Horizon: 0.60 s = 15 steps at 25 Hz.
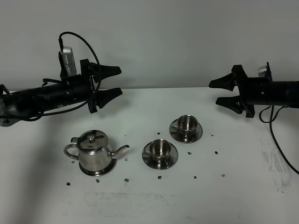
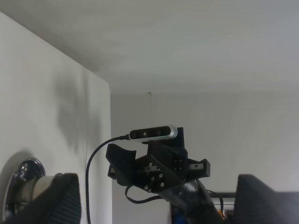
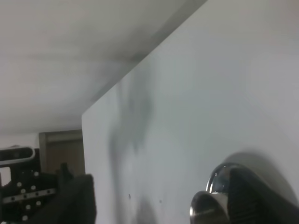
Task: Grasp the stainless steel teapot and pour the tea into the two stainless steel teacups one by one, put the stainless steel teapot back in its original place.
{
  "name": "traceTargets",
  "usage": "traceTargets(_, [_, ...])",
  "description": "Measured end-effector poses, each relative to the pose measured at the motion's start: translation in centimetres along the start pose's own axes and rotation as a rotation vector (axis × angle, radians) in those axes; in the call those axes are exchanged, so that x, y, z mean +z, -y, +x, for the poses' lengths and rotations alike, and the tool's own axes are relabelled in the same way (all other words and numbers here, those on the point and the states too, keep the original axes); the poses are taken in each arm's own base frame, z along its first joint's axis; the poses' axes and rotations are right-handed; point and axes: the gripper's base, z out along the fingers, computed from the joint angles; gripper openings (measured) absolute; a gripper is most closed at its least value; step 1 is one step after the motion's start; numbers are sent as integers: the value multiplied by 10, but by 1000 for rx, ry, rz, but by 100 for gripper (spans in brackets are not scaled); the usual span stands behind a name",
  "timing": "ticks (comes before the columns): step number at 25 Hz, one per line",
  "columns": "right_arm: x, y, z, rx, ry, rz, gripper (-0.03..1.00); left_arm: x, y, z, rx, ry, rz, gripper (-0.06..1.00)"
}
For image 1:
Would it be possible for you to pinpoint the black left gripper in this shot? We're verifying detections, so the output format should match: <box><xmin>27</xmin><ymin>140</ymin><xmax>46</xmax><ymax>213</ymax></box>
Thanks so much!
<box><xmin>60</xmin><ymin>59</ymin><xmax>122</xmax><ymax>113</ymax></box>

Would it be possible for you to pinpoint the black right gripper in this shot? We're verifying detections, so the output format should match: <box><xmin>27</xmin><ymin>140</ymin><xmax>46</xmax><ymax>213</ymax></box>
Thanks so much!
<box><xmin>209</xmin><ymin>65</ymin><xmax>271</xmax><ymax>118</ymax></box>

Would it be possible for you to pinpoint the stainless steel teapot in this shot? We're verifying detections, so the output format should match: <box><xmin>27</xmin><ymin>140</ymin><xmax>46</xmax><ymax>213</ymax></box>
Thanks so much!
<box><xmin>64</xmin><ymin>130</ymin><xmax>129</xmax><ymax>171</ymax></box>

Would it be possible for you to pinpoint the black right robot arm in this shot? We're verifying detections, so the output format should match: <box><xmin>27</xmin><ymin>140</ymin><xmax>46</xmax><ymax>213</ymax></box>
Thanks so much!
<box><xmin>209</xmin><ymin>64</ymin><xmax>299</xmax><ymax>118</ymax></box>

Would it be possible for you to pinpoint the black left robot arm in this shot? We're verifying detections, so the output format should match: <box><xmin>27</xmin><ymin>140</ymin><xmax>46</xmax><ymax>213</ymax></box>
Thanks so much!
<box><xmin>0</xmin><ymin>59</ymin><xmax>122</xmax><ymax>127</ymax></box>

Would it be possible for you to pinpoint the far stainless steel teacup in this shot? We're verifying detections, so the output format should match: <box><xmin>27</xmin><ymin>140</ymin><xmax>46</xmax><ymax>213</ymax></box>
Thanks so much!
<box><xmin>170</xmin><ymin>114</ymin><xmax>200</xmax><ymax>136</ymax></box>

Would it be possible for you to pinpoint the stainless steel teacup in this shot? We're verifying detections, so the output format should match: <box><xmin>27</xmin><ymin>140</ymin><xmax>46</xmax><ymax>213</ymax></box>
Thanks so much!
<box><xmin>142</xmin><ymin>139</ymin><xmax>171</xmax><ymax>164</ymax></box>
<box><xmin>170</xmin><ymin>114</ymin><xmax>200</xmax><ymax>136</ymax></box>

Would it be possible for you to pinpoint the near stainless steel teacup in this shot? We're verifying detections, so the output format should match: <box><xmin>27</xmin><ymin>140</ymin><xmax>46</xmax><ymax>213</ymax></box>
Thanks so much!
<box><xmin>142</xmin><ymin>139</ymin><xmax>171</xmax><ymax>164</ymax></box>

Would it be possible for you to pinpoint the steel teapot saucer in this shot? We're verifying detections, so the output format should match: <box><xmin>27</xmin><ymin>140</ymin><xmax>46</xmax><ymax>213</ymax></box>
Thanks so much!
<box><xmin>79</xmin><ymin>159</ymin><xmax>117</xmax><ymax>176</ymax></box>

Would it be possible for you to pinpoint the far steel cup saucer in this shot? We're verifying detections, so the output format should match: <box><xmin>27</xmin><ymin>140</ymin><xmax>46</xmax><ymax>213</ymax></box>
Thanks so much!
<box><xmin>169</xmin><ymin>119</ymin><xmax>203</xmax><ymax>144</ymax></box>

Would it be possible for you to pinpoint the steel cup saucer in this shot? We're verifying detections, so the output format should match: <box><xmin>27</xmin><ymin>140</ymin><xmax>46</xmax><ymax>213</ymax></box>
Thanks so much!
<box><xmin>169</xmin><ymin>119</ymin><xmax>203</xmax><ymax>144</ymax></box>
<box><xmin>142</xmin><ymin>139</ymin><xmax>178</xmax><ymax>170</ymax></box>

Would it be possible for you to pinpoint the near steel cup saucer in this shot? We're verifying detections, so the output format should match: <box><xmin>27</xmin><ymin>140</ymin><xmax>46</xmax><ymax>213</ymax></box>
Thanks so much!
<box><xmin>142</xmin><ymin>139</ymin><xmax>178</xmax><ymax>170</ymax></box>

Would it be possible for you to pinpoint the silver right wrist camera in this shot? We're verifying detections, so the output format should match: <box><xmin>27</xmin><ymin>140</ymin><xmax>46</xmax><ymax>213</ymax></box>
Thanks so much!
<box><xmin>257</xmin><ymin>62</ymin><xmax>272</xmax><ymax>81</ymax></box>

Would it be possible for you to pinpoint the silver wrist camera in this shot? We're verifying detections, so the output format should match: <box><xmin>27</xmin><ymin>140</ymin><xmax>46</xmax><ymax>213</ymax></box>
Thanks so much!
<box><xmin>58</xmin><ymin>46</ymin><xmax>77</xmax><ymax>79</ymax></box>
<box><xmin>257</xmin><ymin>62</ymin><xmax>272</xmax><ymax>81</ymax></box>

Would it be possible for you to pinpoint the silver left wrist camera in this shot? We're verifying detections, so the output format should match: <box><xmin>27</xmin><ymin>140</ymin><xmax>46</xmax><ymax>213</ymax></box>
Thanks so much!
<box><xmin>58</xmin><ymin>46</ymin><xmax>77</xmax><ymax>79</ymax></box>

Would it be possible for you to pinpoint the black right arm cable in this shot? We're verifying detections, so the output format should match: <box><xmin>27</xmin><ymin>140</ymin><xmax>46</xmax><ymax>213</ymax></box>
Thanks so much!
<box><xmin>259</xmin><ymin>105</ymin><xmax>299</xmax><ymax>175</ymax></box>

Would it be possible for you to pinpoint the black left camera cable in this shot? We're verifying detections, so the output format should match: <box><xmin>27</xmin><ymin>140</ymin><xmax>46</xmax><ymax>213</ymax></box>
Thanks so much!
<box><xmin>23</xmin><ymin>32</ymin><xmax>101</xmax><ymax>122</ymax></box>

